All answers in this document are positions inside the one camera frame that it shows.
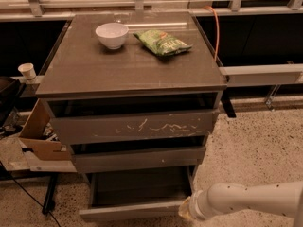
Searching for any grey drawer cabinet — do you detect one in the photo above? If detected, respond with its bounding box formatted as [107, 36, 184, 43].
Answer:
[35, 10, 228, 175]

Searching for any grey middle drawer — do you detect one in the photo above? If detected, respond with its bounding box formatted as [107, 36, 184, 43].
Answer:
[72, 147, 205, 173]

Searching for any orange cable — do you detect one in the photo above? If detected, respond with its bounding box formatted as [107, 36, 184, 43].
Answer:
[204, 5, 221, 62]

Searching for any scratched grey top drawer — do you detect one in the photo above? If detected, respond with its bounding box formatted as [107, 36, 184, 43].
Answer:
[50, 110, 219, 145]

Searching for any grey metal rail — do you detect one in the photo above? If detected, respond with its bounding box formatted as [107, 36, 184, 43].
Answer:
[220, 63, 303, 87]

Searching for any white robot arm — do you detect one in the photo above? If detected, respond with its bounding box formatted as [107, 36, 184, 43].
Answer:
[178, 181, 303, 227]

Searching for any white ceramic bowl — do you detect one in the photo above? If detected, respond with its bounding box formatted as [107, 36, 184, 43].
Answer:
[95, 23, 129, 49]

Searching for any black stand leg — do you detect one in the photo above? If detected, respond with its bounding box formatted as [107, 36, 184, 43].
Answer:
[42, 173, 58, 215]

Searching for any brown cardboard box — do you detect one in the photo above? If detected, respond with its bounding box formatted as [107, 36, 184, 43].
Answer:
[19, 100, 71, 161]

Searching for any grey bottom drawer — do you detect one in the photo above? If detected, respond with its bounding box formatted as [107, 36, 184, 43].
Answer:
[80, 166, 197, 222]

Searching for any black bin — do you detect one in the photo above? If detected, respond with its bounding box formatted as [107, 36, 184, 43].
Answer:
[0, 76, 26, 127]

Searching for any green chip bag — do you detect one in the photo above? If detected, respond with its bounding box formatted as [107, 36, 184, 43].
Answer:
[134, 29, 192, 57]

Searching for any black floor cable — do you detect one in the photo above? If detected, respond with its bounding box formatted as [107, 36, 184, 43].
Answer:
[0, 161, 62, 227]

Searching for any white paper cup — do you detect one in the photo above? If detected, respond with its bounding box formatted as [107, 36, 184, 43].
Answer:
[18, 63, 36, 80]

